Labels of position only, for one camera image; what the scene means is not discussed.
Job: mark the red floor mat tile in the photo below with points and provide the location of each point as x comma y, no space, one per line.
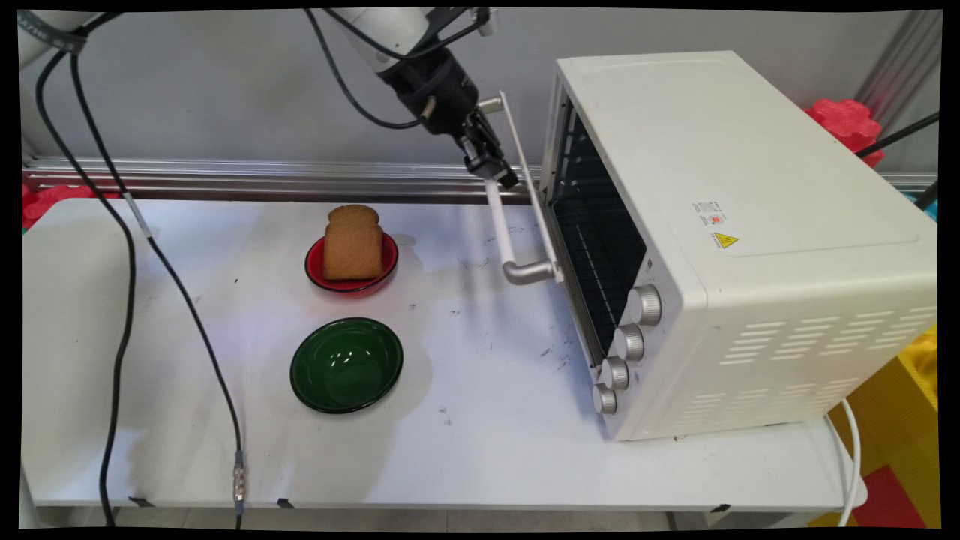
892,501

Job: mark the yellow floor mat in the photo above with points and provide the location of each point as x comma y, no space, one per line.
892,427

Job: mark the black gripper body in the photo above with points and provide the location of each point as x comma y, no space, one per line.
435,94

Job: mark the white toaster oven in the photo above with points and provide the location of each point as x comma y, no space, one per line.
750,187

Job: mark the aluminium frame rail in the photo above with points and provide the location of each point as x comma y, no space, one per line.
285,176

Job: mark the red bowl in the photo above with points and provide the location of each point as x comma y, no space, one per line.
316,268

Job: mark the white oven label sticker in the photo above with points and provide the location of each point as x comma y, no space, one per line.
709,213

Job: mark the aluminium frame post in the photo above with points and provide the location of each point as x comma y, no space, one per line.
904,64

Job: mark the red foam block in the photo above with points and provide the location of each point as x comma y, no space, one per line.
49,201
847,124

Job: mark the silver oven knob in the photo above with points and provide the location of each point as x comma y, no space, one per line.
630,342
616,373
646,304
604,399

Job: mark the black table edge clip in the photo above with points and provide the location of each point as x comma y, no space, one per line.
139,501
720,509
285,502

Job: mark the brown toast bread slice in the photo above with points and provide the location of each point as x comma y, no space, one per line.
352,244

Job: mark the yellow warning triangle sticker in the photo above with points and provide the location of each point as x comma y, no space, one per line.
725,241

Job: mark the thin black rod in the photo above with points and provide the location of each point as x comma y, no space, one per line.
900,137

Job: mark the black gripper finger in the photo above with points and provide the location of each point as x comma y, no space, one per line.
496,154
480,161

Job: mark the green bowl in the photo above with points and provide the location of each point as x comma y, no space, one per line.
346,365

